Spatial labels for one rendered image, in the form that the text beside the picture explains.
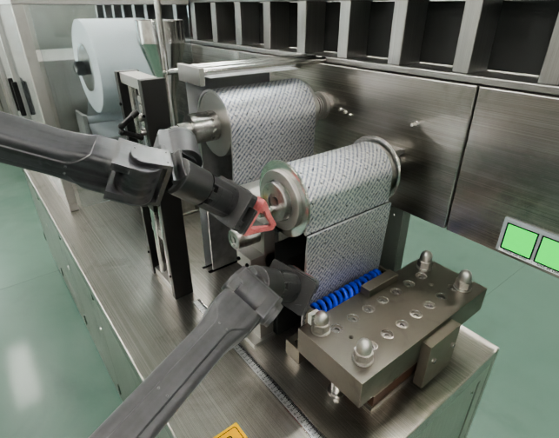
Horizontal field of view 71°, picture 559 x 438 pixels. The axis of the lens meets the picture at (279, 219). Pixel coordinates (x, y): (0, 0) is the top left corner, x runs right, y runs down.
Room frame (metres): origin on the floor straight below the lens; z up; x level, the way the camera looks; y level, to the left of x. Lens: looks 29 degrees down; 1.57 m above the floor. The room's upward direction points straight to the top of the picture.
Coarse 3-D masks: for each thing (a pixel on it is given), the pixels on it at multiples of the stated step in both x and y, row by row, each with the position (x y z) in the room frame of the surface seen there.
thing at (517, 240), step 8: (512, 232) 0.63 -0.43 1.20; (520, 232) 0.62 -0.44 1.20; (528, 232) 0.61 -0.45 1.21; (504, 240) 0.63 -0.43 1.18; (512, 240) 0.62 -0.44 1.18; (520, 240) 0.61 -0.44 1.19; (528, 240) 0.60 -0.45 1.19; (512, 248) 0.62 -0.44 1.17; (520, 248) 0.61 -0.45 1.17; (528, 248) 0.60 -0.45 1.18; (528, 256) 0.60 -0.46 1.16
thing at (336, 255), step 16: (384, 208) 0.74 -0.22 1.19; (336, 224) 0.65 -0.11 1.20; (352, 224) 0.68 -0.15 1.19; (368, 224) 0.71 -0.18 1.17; (384, 224) 0.74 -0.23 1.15; (320, 240) 0.62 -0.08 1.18; (336, 240) 0.65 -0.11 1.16; (352, 240) 0.68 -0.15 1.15; (368, 240) 0.71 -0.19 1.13; (320, 256) 0.63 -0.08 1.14; (336, 256) 0.66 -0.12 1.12; (352, 256) 0.69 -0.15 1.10; (368, 256) 0.72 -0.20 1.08; (304, 272) 0.61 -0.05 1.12; (320, 272) 0.63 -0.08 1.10; (336, 272) 0.66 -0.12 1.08; (352, 272) 0.69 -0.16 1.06; (368, 272) 0.73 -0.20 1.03; (320, 288) 0.64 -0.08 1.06; (336, 288) 0.67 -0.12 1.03
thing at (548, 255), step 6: (546, 240) 0.58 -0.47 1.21; (540, 246) 0.59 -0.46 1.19; (546, 246) 0.58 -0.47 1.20; (552, 246) 0.57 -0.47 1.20; (558, 246) 0.57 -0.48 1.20; (540, 252) 0.59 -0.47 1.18; (546, 252) 0.58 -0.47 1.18; (552, 252) 0.57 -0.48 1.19; (558, 252) 0.57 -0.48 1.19; (540, 258) 0.58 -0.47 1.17; (546, 258) 0.58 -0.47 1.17; (552, 258) 0.57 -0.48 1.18; (558, 258) 0.56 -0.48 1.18; (546, 264) 0.57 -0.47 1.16; (552, 264) 0.57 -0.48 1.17; (558, 264) 0.56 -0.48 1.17; (558, 270) 0.56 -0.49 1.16
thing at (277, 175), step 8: (264, 176) 0.68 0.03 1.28; (272, 176) 0.66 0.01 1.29; (280, 176) 0.65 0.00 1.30; (288, 176) 0.64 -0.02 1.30; (264, 184) 0.68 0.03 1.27; (288, 184) 0.63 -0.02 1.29; (288, 192) 0.63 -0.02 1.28; (296, 192) 0.62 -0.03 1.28; (296, 200) 0.61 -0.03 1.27; (296, 208) 0.61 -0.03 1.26; (296, 216) 0.61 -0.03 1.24; (280, 224) 0.65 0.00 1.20; (288, 224) 0.63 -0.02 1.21; (296, 224) 0.62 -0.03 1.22
